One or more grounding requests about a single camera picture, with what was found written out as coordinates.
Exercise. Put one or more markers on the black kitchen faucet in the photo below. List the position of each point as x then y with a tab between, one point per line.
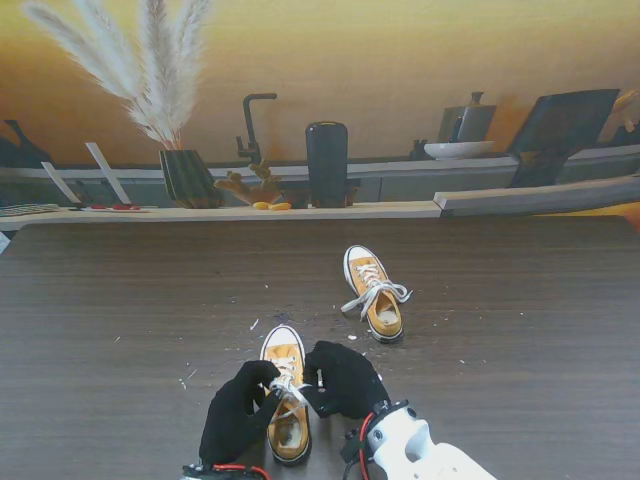
248	130

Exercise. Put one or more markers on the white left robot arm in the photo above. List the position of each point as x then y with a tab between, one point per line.
220	472

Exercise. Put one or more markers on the metal grid rack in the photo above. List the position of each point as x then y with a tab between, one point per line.
27	209

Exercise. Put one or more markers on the yellow canvas sneaker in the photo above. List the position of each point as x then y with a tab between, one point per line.
387	325
290	445

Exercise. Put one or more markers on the short white slanted strip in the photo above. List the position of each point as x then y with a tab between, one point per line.
60	182

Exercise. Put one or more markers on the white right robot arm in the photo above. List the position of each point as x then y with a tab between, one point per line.
425	445

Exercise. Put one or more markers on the grey metal pitcher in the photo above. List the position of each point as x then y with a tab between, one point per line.
475	122

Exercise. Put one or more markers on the dark ribbed vase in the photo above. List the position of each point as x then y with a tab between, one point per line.
187	177

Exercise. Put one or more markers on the dark tilted panel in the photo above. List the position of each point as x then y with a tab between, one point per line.
565	120

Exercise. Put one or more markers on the white shallow bowl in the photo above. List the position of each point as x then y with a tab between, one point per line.
457	150

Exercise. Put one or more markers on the tall black cylindrical container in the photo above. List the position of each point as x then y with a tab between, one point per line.
327	165

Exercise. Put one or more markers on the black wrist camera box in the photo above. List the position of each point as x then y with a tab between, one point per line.
352	445

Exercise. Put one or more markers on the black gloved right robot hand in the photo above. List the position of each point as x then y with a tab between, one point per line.
350	380

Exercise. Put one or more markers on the pale pampas grass plumes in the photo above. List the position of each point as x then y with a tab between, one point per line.
160	100

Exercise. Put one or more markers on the long white slanted strip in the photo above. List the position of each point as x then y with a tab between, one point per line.
107	172

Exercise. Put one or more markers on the small yellow lemon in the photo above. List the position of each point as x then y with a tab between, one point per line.
260	205
280	205

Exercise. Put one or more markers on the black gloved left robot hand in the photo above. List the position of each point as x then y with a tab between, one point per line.
230	420

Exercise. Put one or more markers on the grey wooden plank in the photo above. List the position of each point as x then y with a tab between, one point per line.
525	197

